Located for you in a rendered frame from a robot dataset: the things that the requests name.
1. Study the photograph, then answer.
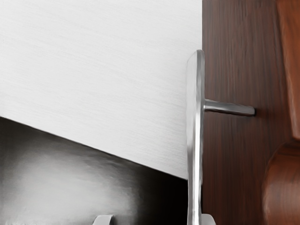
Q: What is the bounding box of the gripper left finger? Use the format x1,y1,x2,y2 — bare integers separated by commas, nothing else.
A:
93,214,113,225

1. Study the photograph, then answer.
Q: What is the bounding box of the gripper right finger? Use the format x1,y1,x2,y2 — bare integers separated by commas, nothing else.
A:
202,213,218,225

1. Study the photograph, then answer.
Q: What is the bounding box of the brown wooden drawer cabinet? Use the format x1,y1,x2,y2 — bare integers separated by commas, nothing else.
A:
186,0,300,225

